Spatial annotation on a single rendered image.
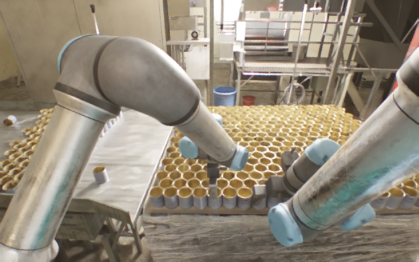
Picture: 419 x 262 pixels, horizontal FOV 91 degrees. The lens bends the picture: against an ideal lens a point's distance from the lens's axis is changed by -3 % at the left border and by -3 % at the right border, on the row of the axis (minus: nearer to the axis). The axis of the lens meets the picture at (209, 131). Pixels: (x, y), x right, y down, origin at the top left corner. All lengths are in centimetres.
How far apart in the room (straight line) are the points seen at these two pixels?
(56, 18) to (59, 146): 377
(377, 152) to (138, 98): 31
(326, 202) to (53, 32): 414
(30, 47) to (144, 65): 421
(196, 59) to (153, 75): 344
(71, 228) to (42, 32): 339
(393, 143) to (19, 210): 51
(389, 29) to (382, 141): 477
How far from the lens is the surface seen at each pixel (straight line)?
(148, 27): 354
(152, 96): 33
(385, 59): 520
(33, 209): 45
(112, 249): 150
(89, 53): 40
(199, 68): 379
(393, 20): 510
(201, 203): 104
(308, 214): 40
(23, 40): 456
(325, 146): 54
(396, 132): 28
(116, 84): 34
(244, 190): 107
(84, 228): 139
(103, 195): 127
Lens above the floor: 190
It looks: 29 degrees down
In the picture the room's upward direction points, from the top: straight up
